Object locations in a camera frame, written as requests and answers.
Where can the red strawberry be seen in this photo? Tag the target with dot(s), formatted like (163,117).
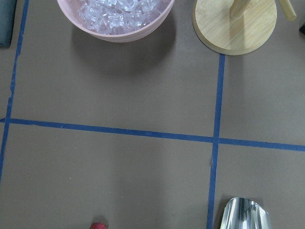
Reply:
(98,225)

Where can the wooden stand round base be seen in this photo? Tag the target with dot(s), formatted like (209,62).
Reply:
(234,27)

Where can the metal scoop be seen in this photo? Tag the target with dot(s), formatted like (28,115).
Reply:
(244,213)

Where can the pink bowl with ice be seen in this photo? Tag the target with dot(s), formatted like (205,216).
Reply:
(118,21)

